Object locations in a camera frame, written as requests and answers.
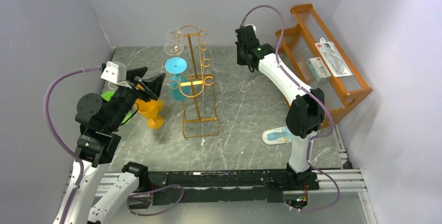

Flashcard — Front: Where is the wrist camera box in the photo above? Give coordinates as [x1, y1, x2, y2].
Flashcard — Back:
[245, 24, 256, 33]
[101, 61, 127, 86]

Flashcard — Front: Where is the green plastic goblet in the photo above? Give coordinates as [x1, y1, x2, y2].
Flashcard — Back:
[101, 89, 135, 126]

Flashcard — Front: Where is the clear wine glass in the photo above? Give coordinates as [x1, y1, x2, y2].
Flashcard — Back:
[164, 41, 183, 57]
[166, 28, 183, 42]

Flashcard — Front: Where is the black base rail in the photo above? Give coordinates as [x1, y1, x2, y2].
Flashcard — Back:
[133, 168, 320, 206]

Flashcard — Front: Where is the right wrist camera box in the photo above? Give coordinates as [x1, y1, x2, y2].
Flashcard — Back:
[245, 24, 256, 33]

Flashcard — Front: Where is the gold wire wine glass rack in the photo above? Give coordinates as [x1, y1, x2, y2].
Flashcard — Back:
[178, 24, 219, 139]

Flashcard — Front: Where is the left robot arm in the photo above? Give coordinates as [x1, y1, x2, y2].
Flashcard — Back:
[54, 69, 166, 223]

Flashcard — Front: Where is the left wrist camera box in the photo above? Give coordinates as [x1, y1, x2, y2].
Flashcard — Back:
[101, 61, 127, 86]

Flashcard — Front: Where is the blue plastic goblet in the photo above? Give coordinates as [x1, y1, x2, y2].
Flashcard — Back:
[165, 57, 190, 101]

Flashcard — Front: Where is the white blister package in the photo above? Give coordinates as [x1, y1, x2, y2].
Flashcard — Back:
[315, 38, 353, 77]

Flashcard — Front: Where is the orange plastic goblet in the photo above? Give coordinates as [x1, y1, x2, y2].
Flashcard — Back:
[136, 99, 164, 129]
[156, 99, 165, 112]

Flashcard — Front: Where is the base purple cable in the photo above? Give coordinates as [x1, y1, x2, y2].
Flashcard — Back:
[126, 183, 186, 217]

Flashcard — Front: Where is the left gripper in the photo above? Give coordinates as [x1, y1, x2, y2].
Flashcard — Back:
[107, 67, 166, 130]

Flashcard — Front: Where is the clear glass by wall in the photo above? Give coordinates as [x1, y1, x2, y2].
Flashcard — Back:
[107, 82, 118, 91]

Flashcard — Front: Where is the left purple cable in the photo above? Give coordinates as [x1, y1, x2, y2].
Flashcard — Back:
[43, 65, 104, 224]

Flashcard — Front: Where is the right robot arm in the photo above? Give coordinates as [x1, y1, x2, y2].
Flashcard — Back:
[235, 24, 325, 190]

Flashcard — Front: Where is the small teal box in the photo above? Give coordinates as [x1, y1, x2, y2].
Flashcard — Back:
[308, 57, 331, 82]

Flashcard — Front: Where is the orange wooden shelf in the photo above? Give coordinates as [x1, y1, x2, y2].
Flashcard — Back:
[275, 4, 372, 123]

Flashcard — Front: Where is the orange plastic goblet front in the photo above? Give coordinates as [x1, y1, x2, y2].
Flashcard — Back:
[136, 99, 164, 129]

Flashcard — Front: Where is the toothbrush blister pack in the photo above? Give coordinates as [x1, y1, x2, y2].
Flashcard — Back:
[262, 126, 292, 145]

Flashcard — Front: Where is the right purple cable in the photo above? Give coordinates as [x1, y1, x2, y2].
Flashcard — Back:
[240, 5, 341, 214]

